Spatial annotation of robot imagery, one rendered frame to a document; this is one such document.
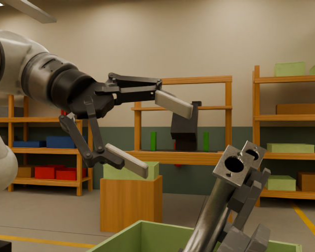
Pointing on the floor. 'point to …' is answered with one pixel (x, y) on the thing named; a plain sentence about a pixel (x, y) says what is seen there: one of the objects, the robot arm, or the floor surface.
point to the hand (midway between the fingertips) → (164, 136)
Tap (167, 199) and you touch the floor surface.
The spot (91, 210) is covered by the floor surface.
